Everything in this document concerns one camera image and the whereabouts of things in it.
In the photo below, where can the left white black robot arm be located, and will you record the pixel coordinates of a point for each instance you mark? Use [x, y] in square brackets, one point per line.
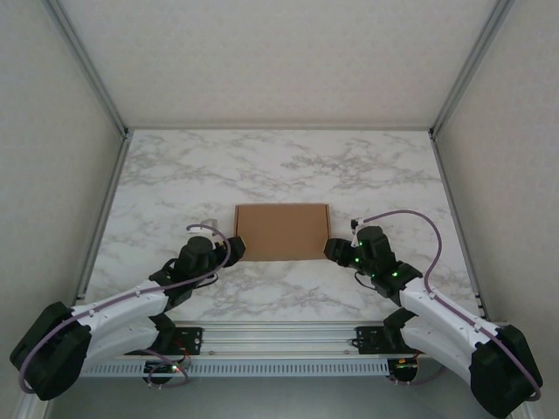
[122, 305]

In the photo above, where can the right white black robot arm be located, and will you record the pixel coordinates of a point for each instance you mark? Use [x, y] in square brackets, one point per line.
[441, 310]

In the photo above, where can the aluminium table side rail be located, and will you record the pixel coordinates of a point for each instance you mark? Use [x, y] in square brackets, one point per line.
[444, 174]
[115, 174]

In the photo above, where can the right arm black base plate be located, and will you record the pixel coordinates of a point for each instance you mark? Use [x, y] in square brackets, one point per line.
[371, 340]

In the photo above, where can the brown cardboard box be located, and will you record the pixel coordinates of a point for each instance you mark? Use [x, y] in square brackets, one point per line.
[284, 231]

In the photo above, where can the lower aluminium frame post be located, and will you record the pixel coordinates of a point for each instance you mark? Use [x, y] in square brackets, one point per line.
[32, 410]

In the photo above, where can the aluminium mounting beam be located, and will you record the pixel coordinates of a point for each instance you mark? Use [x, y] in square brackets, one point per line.
[279, 340]

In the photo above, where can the aluminium frame post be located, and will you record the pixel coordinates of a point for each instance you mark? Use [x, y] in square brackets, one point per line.
[32, 410]
[471, 65]
[89, 65]

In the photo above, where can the aluminium frame cross rail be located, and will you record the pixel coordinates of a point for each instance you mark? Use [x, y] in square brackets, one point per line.
[279, 128]

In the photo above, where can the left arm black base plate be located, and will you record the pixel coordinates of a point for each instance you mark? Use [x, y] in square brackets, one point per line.
[192, 340]

